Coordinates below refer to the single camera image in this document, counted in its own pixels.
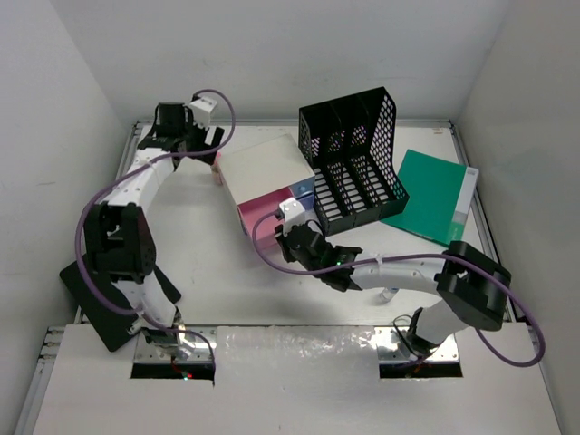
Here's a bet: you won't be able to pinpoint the blue pulled-out drawer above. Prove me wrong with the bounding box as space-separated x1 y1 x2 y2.
290 178 314 210

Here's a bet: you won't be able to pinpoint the white drawer organizer box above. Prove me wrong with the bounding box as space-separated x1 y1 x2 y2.
219 134 315 235

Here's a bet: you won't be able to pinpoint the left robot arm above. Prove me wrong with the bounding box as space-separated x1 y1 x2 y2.
83 95 225 329

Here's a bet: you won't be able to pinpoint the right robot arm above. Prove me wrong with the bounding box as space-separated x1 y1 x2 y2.
275 223 511 353

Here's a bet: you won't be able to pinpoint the pink capped glue stick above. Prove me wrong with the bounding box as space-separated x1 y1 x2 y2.
210 152 223 185

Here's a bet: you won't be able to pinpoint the small clear dropper bottle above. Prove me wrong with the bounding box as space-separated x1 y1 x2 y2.
379 287 399 304

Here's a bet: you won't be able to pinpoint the black mesh file organizer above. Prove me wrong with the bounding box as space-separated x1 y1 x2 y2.
298 87 410 236

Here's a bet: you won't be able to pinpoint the green notebook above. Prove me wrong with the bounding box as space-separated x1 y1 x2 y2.
382 150 479 247

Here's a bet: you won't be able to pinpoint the black notebook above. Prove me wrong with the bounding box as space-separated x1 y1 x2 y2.
59 262 183 353

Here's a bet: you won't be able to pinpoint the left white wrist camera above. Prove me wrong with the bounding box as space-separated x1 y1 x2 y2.
187 96 218 129

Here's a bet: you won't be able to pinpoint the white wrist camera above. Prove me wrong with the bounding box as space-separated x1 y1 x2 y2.
187 96 218 129
278 198 306 225

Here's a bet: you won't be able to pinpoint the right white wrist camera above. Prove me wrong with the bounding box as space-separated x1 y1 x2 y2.
278 198 306 225

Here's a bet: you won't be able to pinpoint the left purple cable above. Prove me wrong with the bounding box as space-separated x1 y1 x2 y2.
74 89 237 363

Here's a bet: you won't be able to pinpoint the purple cable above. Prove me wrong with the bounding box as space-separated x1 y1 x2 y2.
251 212 546 366
74 89 237 363

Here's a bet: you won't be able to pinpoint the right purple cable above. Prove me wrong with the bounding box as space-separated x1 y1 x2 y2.
251 212 546 366

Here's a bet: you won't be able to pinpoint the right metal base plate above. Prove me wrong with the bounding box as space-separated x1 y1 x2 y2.
372 325 460 365

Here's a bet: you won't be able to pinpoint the metal base plate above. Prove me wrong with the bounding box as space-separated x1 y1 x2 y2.
372 325 460 365
133 324 218 364

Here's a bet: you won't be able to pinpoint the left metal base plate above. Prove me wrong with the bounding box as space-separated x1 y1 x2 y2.
133 324 218 364

